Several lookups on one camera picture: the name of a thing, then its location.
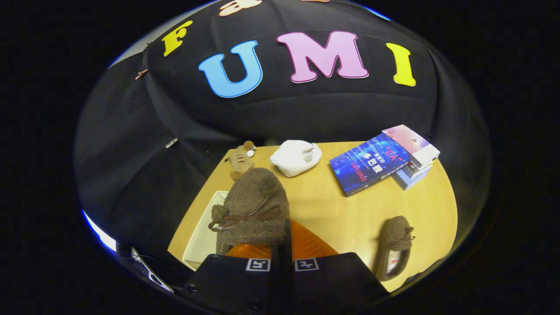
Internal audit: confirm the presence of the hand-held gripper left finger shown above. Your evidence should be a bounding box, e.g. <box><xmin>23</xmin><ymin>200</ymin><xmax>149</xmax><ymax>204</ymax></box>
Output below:
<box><xmin>182</xmin><ymin>242</ymin><xmax>281</xmax><ymax>315</ymax></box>

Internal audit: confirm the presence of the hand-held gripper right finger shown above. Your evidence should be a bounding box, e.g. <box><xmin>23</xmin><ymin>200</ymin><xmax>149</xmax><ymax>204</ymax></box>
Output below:
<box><xmin>283</xmin><ymin>218</ymin><xmax>391</xmax><ymax>315</ymax></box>

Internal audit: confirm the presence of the grey fabric storage box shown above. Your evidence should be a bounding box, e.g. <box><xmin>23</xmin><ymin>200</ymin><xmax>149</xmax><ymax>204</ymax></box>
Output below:
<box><xmin>181</xmin><ymin>190</ymin><xmax>229</xmax><ymax>270</ymax></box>

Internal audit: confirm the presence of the brown fuzzy shoe with bow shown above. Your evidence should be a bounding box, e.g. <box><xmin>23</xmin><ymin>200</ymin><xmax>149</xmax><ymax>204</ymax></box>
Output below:
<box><xmin>207</xmin><ymin>167</ymin><xmax>291</xmax><ymax>256</ymax></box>
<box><xmin>374</xmin><ymin>215</ymin><xmax>416</xmax><ymax>282</ymax></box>

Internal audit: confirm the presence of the brown striped plush toy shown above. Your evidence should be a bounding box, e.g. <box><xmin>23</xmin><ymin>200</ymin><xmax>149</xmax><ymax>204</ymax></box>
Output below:
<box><xmin>224</xmin><ymin>140</ymin><xmax>257</xmax><ymax>181</ymax></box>

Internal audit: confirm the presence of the blue book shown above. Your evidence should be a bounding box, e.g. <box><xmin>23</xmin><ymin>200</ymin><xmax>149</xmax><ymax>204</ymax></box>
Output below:
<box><xmin>329</xmin><ymin>132</ymin><xmax>413</xmax><ymax>198</ymax></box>

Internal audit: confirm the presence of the white plush toy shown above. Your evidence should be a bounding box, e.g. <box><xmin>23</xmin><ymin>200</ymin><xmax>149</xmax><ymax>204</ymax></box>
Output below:
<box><xmin>269</xmin><ymin>139</ymin><xmax>323</xmax><ymax>178</ymax></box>

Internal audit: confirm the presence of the pale grey book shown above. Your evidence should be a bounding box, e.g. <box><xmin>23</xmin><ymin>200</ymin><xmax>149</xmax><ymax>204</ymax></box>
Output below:
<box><xmin>392</xmin><ymin>160</ymin><xmax>434</xmax><ymax>191</ymax></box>

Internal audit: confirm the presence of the pink and white book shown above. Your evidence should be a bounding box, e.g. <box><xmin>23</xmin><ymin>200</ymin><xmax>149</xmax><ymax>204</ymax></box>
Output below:
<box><xmin>381</xmin><ymin>124</ymin><xmax>441</xmax><ymax>171</ymax></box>

